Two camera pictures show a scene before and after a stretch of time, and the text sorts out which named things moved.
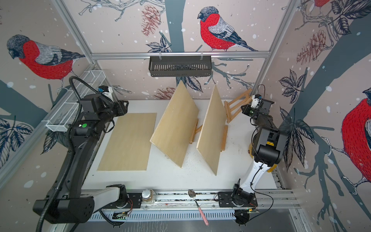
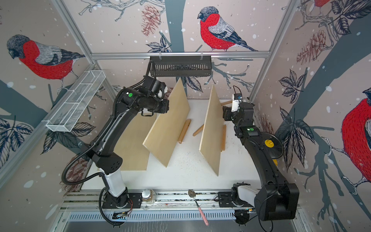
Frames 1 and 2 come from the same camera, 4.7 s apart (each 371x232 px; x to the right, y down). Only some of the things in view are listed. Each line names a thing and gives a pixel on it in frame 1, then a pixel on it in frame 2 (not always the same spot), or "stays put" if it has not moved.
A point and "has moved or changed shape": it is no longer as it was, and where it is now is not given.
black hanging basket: (180, 67) stays put
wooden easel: (194, 131) → (186, 126)
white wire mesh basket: (63, 119) stays put
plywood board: (173, 134) has moved or changed shape
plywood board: (128, 146) stays put
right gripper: (246, 110) → (227, 113)
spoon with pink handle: (192, 194) stays put
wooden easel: (224, 138) stays put
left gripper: (122, 109) → (165, 107)
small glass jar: (148, 196) stays put
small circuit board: (120, 215) stays put
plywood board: (210, 144) stays put
